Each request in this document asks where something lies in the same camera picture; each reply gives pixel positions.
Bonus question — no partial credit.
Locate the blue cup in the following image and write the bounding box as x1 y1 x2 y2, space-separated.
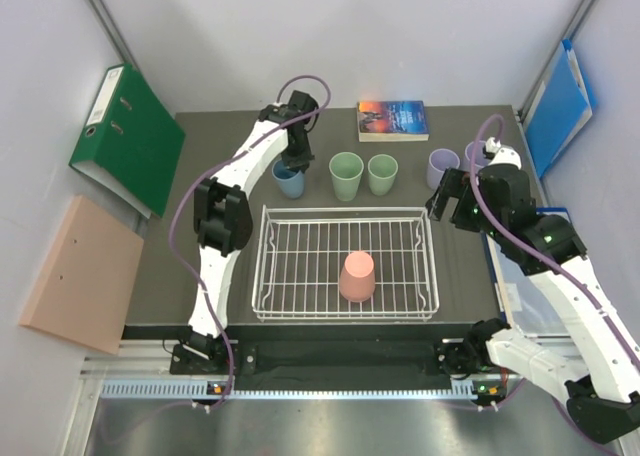
272 161 305 199

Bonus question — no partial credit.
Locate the purple cup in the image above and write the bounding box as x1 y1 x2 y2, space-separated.
426 148 460 190
461 139 489 172

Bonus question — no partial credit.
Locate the green cup front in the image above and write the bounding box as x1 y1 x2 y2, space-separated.
329 152 364 202

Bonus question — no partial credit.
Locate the green cup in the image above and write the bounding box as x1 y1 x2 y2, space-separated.
367 154 399 196
329 152 364 202

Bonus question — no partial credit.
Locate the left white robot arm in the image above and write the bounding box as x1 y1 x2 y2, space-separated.
171 90 324 375

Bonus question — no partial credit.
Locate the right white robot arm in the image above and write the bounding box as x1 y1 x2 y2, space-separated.
426 147 639 444

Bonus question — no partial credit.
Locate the paperback book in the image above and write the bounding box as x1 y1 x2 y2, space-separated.
356 100 430 142

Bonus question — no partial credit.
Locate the pink cup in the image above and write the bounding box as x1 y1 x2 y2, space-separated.
339 251 375 303

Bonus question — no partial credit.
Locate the blue folder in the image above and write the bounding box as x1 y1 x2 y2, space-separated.
525 39 597 178

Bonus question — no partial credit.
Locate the clear plastic sleeve folder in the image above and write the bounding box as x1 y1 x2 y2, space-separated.
485 208 586 339

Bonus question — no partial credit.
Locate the pink board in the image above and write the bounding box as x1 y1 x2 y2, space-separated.
19 196 144 355

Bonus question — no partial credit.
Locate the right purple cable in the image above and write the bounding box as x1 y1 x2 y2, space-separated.
468 114 640 372

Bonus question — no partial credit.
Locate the purple cable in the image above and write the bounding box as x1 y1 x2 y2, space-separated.
468 114 640 372
168 74 332 397

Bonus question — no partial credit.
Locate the white wire dish rack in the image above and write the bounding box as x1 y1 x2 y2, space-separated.
252 207 440 323

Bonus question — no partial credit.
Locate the green ring binder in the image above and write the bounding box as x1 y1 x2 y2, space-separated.
69 64 185 218

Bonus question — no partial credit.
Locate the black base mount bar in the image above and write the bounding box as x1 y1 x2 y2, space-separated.
170 323 494 390

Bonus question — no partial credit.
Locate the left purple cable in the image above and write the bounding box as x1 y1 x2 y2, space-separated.
168 74 332 397

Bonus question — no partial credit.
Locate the white cable duct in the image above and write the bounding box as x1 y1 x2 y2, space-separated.
100 379 477 401

